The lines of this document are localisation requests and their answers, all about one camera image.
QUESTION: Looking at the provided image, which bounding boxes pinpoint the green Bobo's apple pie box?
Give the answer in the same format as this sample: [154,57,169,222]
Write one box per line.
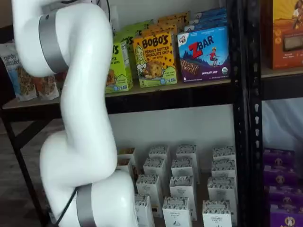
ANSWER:
[105,42,134,94]
[113,32,137,52]
[119,26,145,38]
[129,20,158,31]

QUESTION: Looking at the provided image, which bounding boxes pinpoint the black metal shelf rack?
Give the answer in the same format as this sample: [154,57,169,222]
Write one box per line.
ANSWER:
[0,0,250,227]
[248,0,303,227]

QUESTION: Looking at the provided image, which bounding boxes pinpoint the wooden shelf board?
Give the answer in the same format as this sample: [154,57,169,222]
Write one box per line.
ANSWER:
[1,79,237,110]
[261,67,303,79]

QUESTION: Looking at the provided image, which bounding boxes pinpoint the white organic pastry box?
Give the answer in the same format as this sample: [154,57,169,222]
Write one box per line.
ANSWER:
[176,144,197,164]
[171,158,194,180]
[207,176,237,213]
[162,196,191,227]
[211,159,237,180]
[134,193,156,227]
[148,145,170,166]
[135,174,161,218]
[212,145,235,164]
[143,157,167,187]
[202,200,232,227]
[169,175,198,220]

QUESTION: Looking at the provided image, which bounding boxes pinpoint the white box yellow label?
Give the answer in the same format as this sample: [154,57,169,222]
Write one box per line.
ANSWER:
[116,147,136,166]
[115,157,139,184]

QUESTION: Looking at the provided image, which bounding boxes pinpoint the yellow Bobo's peanut butter box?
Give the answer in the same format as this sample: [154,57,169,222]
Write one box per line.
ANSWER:
[132,30,178,88]
[157,10,191,21]
[155,16,187,27]
[141,22,180,38]

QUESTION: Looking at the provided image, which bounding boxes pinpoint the blue purple Zbar box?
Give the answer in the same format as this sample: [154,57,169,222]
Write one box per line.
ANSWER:
[193,7,227,17]
[188,13,228,24]
[177,25,231,84]
[184,20,229,33]

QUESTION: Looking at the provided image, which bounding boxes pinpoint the purple snack box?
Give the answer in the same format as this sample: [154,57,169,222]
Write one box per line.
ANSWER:
[269,207,303,227]
[262,148,298,167]
[262,165,300,187]
[267,185,303,210]

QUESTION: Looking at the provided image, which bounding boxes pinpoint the orange cardboard box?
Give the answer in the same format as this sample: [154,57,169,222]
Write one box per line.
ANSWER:
[261,0,303,70]

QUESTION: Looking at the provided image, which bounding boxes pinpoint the white patterned small cartons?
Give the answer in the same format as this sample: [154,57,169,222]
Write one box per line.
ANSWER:
[116,141,237,227]

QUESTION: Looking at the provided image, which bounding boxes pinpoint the orange label granola bag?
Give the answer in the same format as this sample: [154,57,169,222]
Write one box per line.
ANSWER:
[32,72,60,100]

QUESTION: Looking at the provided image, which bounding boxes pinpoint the white teal plastic sheet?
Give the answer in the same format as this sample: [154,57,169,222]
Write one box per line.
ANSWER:
[262,98,303,152]

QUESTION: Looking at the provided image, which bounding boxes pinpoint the blue label granola bag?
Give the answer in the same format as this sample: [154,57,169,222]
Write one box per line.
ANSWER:
[0,44,39,103]

